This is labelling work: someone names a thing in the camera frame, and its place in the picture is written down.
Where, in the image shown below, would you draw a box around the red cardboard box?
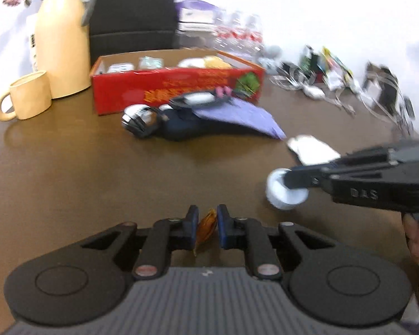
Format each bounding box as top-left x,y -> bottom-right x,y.
90,49 -> 266,116

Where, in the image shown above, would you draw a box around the shiny silver gadget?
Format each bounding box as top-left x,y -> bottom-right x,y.
122,105 -> 163,137

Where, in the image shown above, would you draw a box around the colourful snack packets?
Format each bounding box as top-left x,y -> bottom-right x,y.
319,47 -> 353,88

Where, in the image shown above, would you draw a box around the flat white box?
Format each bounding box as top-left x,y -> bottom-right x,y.
178,10 -> 213,25

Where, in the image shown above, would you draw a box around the black paper bag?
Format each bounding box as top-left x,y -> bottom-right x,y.
89,0 -> 178,65

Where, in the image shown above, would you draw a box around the orange candy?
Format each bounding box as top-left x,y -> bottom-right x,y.
194,208 -> 218,256

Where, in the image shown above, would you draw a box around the white oval case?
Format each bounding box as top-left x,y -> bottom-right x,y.
183,92 -> 214,106

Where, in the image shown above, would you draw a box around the white and yellow plush toy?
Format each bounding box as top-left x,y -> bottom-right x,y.
178,56 -> 233,70

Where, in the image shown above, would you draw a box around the white round jar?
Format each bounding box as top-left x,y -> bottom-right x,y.
266,168 -> 308,210

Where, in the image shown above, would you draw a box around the green sanitizer bottle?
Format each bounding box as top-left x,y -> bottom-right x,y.
302,47 -> 315,70

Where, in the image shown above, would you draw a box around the white striped packet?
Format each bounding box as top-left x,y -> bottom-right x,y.
287,135 -> 342,164

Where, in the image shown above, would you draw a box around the yellow ceramic mug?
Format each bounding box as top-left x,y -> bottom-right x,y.
0,71 -> 52,121

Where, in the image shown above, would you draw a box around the teal glitter packet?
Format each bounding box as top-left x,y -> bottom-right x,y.
139,57 -> 163,69

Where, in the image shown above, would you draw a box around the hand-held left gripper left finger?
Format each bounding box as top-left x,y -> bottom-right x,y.
80,205 -> 199,280

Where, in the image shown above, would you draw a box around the purple cloth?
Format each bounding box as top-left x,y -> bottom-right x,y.
195,98 -> 287,140

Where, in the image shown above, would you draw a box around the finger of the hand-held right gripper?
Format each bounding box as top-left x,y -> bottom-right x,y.
329,145 -> 396,169
282,166 -> 333,190

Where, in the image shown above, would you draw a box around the navy zip pouch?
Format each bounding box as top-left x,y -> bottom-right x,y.
154,110 -> 255,142

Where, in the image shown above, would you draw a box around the yellow thermos jug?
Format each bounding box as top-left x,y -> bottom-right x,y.
31,0 -> 98,99

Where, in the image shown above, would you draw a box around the long white cable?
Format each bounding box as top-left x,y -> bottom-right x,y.
335,87 -> 416,137

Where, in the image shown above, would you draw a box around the coiled white cable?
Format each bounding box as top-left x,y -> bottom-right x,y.
276,66 -> 315,91

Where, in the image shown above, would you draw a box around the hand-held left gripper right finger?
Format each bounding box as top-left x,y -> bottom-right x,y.
216,204 -> 340,281

